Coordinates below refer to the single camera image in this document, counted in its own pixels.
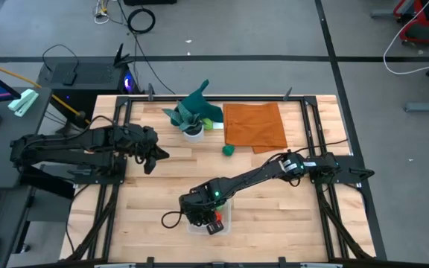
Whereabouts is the yellow pole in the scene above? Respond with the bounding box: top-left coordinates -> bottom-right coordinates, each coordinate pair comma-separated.
0,56 -> 91,125

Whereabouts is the orange cloth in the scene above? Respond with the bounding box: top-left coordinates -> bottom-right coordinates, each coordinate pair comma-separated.
223,102 -> 288,154

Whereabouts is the teal cloth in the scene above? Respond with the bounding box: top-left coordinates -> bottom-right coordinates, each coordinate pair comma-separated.
179,78 -> 225,124

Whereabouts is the coiled black cable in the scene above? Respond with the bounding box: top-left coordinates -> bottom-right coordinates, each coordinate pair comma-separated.
127,7 -> 156,35

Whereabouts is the white plant pot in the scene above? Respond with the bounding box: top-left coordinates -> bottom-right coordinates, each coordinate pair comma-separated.
182,125 -> 205,144

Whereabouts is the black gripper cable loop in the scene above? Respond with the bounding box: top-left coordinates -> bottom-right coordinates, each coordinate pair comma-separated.
161,211 -> 184,229

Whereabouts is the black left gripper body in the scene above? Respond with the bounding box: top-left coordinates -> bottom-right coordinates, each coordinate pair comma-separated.
127,126 -> 159,165

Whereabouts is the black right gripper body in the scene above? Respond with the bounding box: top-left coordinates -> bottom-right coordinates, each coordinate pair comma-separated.
179,188 -> 220,227

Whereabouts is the long white cable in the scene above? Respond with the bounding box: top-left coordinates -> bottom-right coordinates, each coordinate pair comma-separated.
383,0 -> 429,75

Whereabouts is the green artificial plant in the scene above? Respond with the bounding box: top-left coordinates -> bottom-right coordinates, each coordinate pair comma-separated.
162,100 -> 204,133

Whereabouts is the clear plastic tupperware container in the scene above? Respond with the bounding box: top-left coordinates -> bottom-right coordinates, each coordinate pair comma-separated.
186,199 -> 233,236

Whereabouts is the mint green stapler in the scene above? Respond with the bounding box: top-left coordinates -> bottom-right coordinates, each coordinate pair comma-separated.
7,88 -> 39,118

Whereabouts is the black computer tower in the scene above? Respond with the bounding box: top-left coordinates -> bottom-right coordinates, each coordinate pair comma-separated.
36,55 -> 133,124

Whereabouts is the white cable bundle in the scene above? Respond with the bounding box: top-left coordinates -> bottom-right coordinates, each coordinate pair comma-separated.
94,0 -> 112,25

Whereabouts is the black wifi antenna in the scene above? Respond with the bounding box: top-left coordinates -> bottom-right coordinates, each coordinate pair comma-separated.
113,42 -> 136,68

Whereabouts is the red and black chair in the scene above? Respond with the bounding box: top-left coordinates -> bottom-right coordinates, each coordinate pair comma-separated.
393,0 -> 429,45

